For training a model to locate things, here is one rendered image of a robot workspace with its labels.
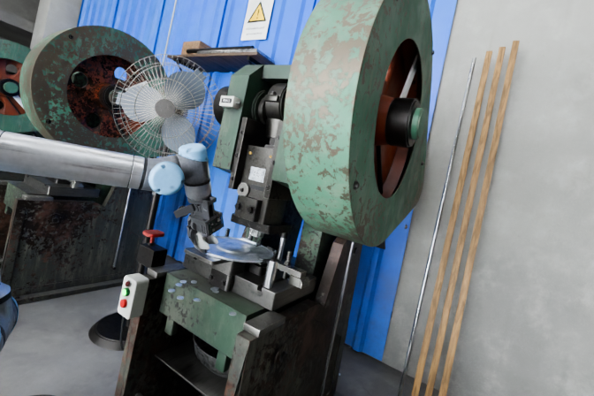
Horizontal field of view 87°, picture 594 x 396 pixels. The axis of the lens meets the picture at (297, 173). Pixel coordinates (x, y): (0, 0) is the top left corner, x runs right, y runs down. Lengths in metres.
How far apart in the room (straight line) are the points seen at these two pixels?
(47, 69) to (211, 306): 1.57
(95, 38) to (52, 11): 3.89
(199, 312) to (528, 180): 1.83
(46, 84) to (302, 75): 1.65
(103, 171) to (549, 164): 2.09
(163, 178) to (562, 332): 2.08
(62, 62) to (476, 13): 2.48
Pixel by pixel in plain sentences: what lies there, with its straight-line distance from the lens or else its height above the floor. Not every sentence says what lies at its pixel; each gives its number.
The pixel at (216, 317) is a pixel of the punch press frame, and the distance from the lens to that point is 1.14.
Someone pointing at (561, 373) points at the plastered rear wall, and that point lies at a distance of 2.34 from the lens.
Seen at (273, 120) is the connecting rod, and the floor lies 1.28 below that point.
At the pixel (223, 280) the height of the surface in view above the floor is 0.68.
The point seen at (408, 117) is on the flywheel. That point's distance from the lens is 1.00.
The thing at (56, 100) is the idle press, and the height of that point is 1.22.
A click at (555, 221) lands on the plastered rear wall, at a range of 2.19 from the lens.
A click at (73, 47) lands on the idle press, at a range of 2.24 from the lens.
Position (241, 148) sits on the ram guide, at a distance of 1.21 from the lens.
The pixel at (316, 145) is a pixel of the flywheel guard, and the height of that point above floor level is 1.17.
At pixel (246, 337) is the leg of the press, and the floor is 0.62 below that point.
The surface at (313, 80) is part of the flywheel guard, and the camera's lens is 0.75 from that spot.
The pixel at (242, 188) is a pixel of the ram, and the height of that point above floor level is 1.00.
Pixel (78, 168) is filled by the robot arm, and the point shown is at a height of 1.02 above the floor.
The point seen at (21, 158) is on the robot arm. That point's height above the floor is 1.02.
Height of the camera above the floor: 1.10
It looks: level
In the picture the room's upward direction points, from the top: 12 degrees clockwise
